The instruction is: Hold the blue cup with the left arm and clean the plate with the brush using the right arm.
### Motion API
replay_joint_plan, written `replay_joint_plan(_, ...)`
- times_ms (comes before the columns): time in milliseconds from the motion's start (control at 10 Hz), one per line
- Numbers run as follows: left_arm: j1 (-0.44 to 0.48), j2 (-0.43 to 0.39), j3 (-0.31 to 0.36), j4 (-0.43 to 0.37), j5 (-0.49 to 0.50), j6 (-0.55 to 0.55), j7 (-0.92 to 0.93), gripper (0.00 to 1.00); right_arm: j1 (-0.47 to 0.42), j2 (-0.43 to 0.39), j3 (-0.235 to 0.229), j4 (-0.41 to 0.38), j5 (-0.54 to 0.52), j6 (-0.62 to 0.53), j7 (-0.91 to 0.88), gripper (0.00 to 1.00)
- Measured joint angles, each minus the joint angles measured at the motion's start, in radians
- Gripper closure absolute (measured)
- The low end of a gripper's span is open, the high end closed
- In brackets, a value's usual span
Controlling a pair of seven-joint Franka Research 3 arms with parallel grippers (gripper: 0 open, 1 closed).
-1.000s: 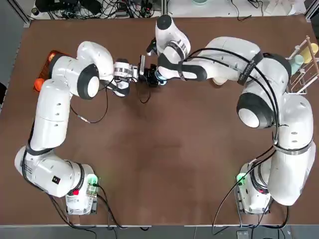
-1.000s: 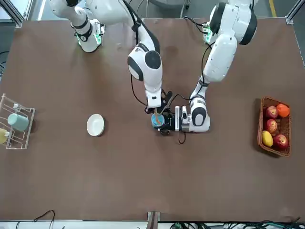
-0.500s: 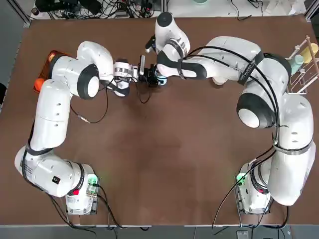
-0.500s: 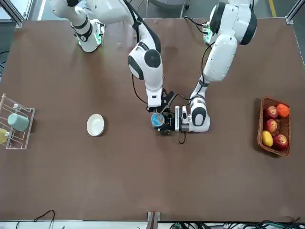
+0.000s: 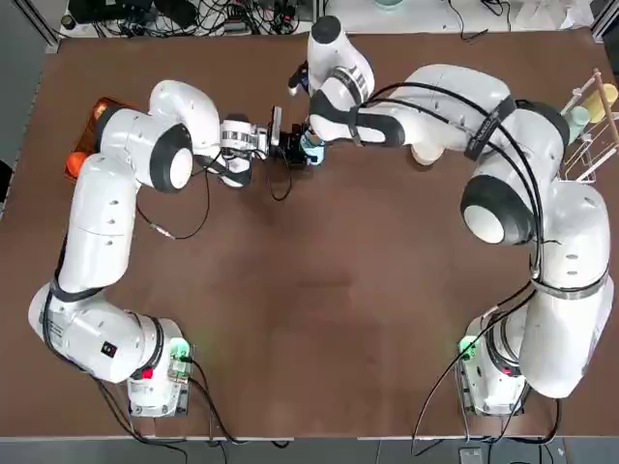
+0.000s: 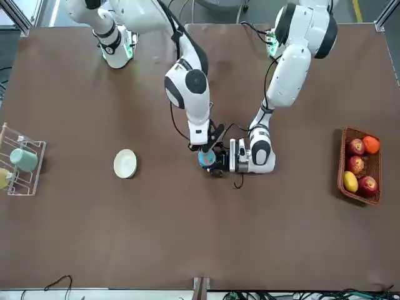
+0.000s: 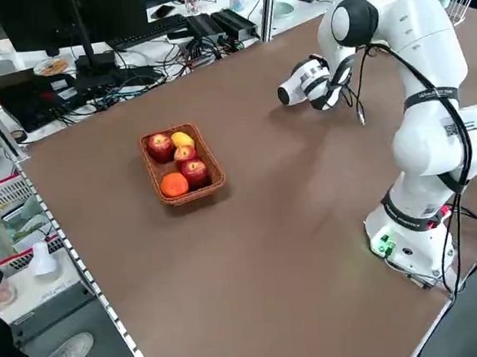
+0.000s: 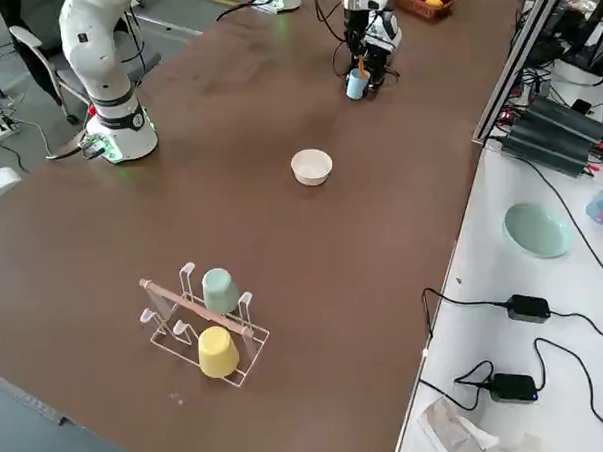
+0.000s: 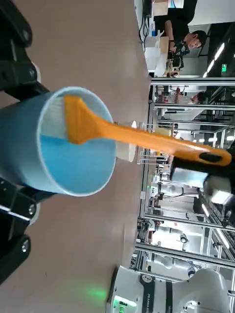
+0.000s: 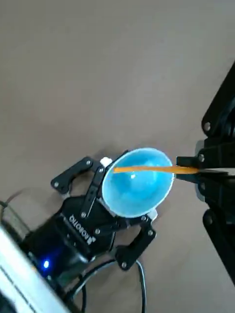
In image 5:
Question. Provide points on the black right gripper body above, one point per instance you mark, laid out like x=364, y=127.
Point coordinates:
x=300, y=77

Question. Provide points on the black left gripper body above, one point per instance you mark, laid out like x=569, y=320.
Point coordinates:
x=291, y=152

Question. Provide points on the blue plastic cup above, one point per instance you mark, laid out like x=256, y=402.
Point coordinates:
x=315, y=152

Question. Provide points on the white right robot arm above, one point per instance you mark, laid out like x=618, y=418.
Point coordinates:
x=570, y=251

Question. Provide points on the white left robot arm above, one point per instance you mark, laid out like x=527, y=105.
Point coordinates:
x=101, y=217

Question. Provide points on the green plate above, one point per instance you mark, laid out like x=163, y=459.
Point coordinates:
x=387, y=5

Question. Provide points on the green plastic cup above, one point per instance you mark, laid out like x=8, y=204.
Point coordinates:
x=575, y=123

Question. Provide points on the yellow plastic cup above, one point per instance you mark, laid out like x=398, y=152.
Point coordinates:
x=596, y=99

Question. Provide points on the cream round bowl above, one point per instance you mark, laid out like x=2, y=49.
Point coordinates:
x=428, y=157

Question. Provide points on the yellow lemon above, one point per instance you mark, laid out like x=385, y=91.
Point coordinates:
x=100, y=111

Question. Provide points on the black equipment box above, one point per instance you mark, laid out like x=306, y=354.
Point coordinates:
x=111, y=9

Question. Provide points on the brown wicker fruit basket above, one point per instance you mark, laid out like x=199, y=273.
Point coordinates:
x=87, y=130

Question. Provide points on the orange fruit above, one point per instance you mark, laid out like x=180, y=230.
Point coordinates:
x=77, y=164

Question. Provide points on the grey floor socket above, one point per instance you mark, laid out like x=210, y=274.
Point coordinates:
x=470, y=455

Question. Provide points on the aluminium frame post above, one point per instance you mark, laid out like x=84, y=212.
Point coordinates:
x=607, y=19
x=53, y=43
x=322, y=7

